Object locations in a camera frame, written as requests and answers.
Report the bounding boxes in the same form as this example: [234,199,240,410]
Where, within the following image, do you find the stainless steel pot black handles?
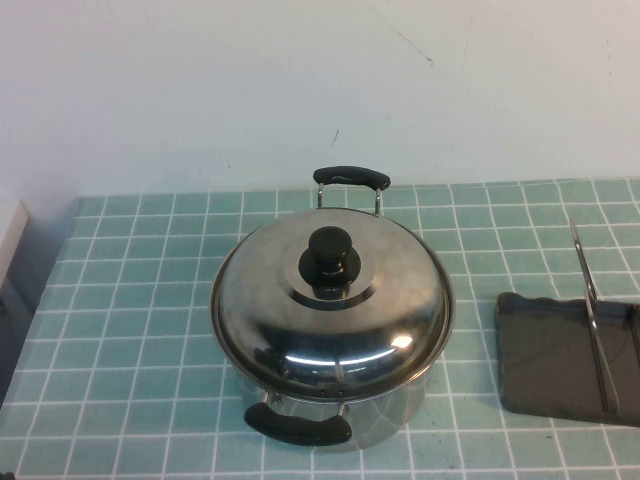
[208,166,459,454]

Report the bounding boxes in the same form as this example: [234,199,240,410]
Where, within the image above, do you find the steel pot lid black knob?
[210,207,457,394]

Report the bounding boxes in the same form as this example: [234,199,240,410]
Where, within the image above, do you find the beige board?
[0,199,32,314]

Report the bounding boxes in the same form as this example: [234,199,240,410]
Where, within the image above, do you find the black tray metal lid rack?
[496,217,640,429]

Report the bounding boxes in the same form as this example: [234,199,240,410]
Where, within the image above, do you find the green tile pattern tablecloth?
[0,178,640,480]

